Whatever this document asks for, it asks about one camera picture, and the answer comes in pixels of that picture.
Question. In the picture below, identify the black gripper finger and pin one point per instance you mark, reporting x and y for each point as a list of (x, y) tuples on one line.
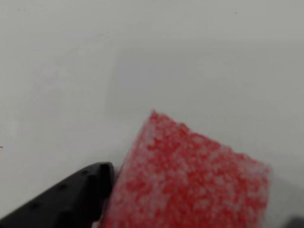
[(295, 223), (59, 204)]

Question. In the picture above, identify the red foam cube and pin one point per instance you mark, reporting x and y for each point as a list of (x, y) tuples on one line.
[(185, 180)]

